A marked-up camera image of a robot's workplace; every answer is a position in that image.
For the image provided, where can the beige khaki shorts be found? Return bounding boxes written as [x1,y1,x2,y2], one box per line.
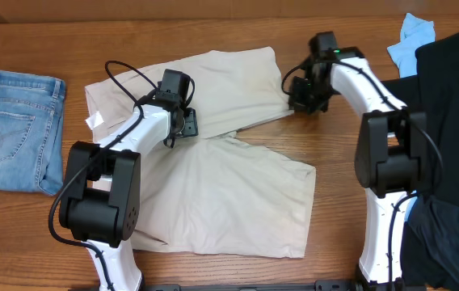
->
[85,47,316,258]

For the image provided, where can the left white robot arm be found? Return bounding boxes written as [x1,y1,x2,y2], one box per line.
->
[48,93,198,290]

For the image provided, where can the right black cable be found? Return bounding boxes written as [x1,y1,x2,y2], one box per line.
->
[280,60,444,291]

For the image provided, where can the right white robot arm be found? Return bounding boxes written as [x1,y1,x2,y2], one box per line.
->
[288,45,427,290]

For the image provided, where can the black cable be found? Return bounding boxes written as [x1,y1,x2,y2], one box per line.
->
[280,60,444,291]
[47,60,196,291]

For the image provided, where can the folded blue denim jeans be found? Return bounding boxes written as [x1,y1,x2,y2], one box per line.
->
[0,70,66,196]

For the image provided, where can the light blue cloth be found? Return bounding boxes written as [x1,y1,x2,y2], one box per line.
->
[387,13,436,78]

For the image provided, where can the left black cable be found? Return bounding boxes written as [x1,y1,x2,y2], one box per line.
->
[47,60,196,291]

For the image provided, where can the black garment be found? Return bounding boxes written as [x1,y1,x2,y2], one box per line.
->
[385,32,459,290]

